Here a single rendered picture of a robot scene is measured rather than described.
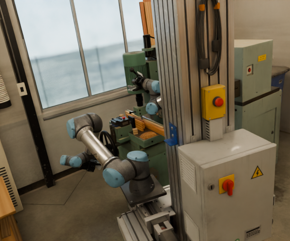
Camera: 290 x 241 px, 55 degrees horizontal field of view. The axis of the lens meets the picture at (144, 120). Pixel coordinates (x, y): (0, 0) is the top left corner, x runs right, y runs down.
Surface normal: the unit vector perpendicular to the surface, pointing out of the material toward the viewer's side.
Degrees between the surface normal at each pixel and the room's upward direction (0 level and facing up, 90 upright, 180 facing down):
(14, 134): 90
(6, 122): 90
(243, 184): 90
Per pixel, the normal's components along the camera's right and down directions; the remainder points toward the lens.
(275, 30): -0.81, 0.29
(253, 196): 0.37, 0.29
